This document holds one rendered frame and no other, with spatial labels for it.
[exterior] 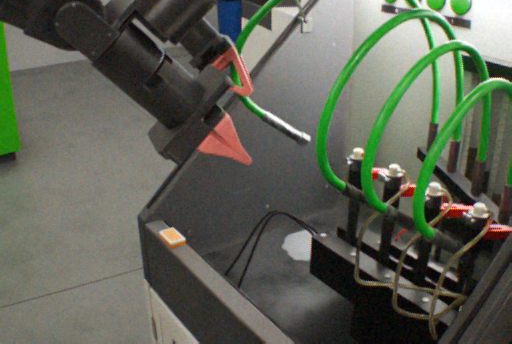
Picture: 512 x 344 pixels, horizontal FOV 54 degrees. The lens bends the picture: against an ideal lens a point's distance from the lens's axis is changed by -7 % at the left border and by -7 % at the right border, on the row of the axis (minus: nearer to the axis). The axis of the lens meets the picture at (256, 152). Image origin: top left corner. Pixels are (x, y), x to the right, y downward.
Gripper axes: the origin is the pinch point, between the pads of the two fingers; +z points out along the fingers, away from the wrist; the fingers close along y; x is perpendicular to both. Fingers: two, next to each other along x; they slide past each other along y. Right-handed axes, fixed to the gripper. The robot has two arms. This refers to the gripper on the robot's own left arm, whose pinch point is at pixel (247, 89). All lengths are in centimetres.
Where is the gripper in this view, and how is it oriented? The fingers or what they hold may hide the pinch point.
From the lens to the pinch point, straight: 87.6
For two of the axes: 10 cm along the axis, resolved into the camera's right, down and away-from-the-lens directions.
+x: -7.3, 6.6, 1.9
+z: 6.8, 7.3, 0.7
